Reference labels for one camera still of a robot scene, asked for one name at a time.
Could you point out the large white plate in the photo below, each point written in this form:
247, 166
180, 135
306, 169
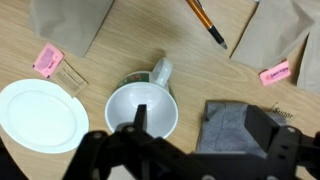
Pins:
40, 116

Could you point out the brown paper napkin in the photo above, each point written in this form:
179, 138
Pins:
311, 60
270, 33
70, 23

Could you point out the pink sweetener packet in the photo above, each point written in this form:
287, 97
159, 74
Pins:
275, 73
48, 60

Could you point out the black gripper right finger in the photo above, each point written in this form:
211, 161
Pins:
286, 150

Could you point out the gray hoodie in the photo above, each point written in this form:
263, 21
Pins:
226, 130

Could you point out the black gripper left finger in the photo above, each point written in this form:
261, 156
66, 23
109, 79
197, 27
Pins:
110, 156

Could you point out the white mug green band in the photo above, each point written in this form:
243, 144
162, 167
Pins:
120, 106

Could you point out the orange and black pen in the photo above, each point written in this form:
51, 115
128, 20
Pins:
203, 16

